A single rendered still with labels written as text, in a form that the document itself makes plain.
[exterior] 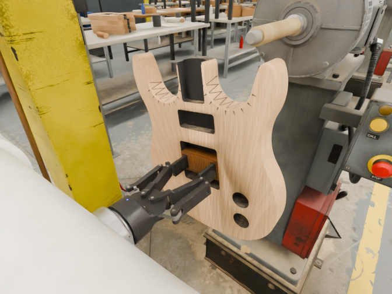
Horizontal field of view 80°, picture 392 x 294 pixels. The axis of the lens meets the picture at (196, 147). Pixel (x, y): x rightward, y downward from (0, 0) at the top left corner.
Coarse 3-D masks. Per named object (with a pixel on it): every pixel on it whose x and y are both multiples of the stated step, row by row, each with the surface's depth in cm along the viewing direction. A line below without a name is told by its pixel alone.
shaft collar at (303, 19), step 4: (288, 16) 52; (292, 16) 51; (296, 16) 51; (300, 16) 50; (304, 16) 51; (300, 20) 51; (304, 20) 51; (304, 24) 51; (300, 28) 51; (304, 28) 52; (296, 32) 52; (300, 32) 52; (292, 36) 53
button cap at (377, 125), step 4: (372, 120) 52; (376, 120) 51; (380, 120) 51; (384, 120) 50; (372, 124) 52; (376, 124) 52; (380, 124) 51; (384, 124) 51; (372, 128) 52; (376, 128) 52; (380, 128) 51; (384, 128) 51
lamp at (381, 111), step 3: (381, 105) 50; (384, 105) 49; (387, 105) 49; (390, 105) 49; (378, 108) 50; (381, 108) 50; (384, 108) 49; (387, 108) 49; (390, 108) 49; (378, 111) 51; (381, 111) 50; (384, 111) 50; (387, 111) 49; (390, 111) 49; (381, 114) 50; (384, 114) 50; (387, 114) 50; (390, 114) 49
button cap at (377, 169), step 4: (376, 164) 54; (380, 164) 53; (384, 164) 52; (388, 164) 52; (372, 168) 54; (376, 168) 53; (380, 168) 53; (384, 168) 52; (388, 168) 52; (372, 172) 55; (376, 172) 54; (380, 172) 53; (384, 172) 53; (388, 172) 52; (380, 176) 54; (384, 176) 53; (388, 176) 53
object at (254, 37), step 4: (248, 32) 39; (252, 32) 39; (256, 32) 39; (260, 32) 39; (248, 36) 39; (252, 36) 39; (256, 36) 39; (260, 36) 39; (248, 40) 39; (252, 40) 39; (256, 40) 39; (260, 40) 40; (252, 44) 40
